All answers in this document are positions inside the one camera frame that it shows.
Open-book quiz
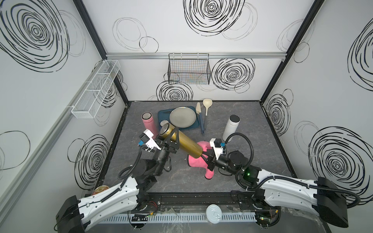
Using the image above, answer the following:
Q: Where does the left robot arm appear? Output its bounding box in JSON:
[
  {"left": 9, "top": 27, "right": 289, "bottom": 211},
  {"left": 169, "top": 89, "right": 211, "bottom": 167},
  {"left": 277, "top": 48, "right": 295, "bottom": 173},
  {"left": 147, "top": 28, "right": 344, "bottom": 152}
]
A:
[{"left": 53, "top": 127, "right": 180, "bottom": 233}]

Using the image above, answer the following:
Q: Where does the gold thermos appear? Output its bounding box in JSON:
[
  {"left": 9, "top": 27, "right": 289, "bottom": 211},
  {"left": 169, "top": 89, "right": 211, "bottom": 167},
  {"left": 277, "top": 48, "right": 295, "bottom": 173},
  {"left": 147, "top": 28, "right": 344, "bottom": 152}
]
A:
[{"left": 159, "top": 123, "right": 203, "bottom": 158}]

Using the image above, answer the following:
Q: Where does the blue thermos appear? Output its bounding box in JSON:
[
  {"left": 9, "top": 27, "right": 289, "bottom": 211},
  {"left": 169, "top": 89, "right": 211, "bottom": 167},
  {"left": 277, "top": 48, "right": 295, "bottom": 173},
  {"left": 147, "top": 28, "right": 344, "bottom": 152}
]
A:
[{"left": 160, "top": 120, "right": 169, "bottom": 127}]

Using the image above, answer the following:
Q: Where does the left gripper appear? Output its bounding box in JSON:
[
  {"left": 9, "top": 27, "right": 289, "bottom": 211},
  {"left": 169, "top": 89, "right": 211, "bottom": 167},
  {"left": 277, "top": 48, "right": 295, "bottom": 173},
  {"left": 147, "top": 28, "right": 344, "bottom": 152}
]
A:
[{"left": 151, "top": 127, "right": 177, "bottom": 179}]

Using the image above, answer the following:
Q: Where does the black wire basket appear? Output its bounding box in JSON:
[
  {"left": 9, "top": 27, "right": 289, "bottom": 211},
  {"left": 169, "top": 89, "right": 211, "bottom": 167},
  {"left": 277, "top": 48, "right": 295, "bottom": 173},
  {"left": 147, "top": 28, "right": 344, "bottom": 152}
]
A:
[{"left": 167, "top": 58, "right": 211, "bottom": 85}]

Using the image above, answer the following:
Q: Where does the white slotted cable duct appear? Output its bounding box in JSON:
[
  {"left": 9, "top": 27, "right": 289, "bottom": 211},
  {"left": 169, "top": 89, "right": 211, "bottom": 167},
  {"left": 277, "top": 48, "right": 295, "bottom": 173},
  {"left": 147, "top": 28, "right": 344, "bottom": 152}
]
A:
[{"left": 102, "top": 212, "right": 257, "bottom": 224}]

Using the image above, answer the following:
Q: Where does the grey round plate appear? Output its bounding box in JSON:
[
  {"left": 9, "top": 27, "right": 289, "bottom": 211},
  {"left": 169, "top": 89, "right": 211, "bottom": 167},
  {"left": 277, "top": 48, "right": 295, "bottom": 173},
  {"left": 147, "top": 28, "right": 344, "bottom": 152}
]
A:
[{"left": 170, "top": 107, "right": 197, "bottom": 128}]

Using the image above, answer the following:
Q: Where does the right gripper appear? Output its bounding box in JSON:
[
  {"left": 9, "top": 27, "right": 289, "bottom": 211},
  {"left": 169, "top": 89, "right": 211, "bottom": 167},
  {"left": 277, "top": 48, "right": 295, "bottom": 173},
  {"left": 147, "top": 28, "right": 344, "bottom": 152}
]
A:
[{"left": 198, "top": 150, "right": 240, "bottom": 178}]

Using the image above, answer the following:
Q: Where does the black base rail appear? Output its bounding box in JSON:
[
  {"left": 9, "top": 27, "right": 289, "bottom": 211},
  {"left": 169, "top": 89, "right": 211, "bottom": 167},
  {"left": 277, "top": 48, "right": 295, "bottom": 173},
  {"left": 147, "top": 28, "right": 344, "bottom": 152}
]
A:
[{"left": 148, "top": 190, "right": 281, "bottom": 212}]

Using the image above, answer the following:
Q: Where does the pink thermos steel lid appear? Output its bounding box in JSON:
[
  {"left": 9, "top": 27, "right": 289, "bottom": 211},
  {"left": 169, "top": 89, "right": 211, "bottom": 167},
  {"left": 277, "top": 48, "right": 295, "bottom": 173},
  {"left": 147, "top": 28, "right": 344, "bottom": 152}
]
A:
[{"left": 141, "top": 112, "right": 159, "bottom": 138}]

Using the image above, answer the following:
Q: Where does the tape roll on floor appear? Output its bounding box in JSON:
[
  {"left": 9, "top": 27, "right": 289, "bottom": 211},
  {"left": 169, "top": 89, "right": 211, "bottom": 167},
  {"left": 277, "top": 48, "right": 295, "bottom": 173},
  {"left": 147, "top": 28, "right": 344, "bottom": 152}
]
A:
[{"left": 92, "top": 185, "right": 110, "bottom": 196}]

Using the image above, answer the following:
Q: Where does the cream spatula blue handle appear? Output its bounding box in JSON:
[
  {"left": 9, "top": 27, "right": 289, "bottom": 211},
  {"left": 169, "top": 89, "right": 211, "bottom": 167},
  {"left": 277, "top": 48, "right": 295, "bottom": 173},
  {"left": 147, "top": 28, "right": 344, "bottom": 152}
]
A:
[{"left": 195, "top": 102, "right": 205, "bottom": 135}]

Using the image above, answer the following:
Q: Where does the aluminium wall rail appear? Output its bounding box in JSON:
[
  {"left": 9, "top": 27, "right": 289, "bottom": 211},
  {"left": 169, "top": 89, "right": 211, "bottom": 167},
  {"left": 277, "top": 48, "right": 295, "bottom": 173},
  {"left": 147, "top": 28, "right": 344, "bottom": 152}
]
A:
[{"left": 106, "top": 52, "right": 287, "bottom": 60}]

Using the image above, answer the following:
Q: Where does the white wire rack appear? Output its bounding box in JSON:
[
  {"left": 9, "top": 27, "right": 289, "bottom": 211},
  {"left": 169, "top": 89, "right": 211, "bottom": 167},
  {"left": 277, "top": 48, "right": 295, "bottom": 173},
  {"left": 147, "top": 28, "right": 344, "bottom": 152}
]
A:
[{"left": 71, "top": 60, "right": 120, "bottom": 119}]

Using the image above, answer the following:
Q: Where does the white thermos black lid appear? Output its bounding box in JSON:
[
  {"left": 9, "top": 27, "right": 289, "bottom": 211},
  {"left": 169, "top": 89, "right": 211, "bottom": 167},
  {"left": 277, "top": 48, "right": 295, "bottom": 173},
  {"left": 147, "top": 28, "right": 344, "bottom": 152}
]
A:
[{"left": 222, "top": 115, "right": 241, "bottom": 142}]

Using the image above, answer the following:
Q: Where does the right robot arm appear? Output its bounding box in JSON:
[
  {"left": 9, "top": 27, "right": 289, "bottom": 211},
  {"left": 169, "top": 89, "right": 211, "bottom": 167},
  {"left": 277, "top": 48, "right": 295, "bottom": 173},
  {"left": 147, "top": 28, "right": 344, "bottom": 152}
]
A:
[{"left": 198, "top": 133, "right": 361, "bottom": 228}]

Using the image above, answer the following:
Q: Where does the white round cap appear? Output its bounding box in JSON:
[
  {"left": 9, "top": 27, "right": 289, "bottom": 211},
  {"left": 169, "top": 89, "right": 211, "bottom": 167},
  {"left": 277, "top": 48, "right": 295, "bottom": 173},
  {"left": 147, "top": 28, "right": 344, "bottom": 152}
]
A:
[{"left": 206, "top": 204, "right": 222, "bottom": 224}]

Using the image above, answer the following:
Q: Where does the cream ladle grey handle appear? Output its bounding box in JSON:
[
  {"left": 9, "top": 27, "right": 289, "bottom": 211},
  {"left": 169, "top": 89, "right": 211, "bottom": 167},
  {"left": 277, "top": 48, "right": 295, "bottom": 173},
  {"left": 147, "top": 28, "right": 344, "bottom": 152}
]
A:
[{"left": 203, "top": 99, "right": 213, "bottom": 131}]

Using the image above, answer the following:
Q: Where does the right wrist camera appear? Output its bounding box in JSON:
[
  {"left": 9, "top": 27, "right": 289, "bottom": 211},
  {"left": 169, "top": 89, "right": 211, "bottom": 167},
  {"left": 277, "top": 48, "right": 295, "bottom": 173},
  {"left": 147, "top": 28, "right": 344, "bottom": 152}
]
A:
[{"left": 210, "top": 138, "right": 226, "bottom": 160}]

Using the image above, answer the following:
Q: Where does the teal plastic tray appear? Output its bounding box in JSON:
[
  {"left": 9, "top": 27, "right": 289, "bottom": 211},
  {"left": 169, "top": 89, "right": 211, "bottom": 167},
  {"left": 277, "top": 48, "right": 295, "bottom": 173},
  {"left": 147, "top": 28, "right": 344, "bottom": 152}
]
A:
[{"left": 157, "top": 106, "right": 200, "bottom": 130}]

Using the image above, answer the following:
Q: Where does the pink microfiber cloth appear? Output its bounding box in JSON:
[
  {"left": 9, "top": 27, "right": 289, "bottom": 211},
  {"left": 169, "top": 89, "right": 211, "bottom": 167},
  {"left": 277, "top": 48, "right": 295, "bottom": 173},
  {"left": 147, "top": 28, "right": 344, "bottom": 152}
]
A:
[{"left": 187, "top": 141, "right": 214, "bottom": 180}]

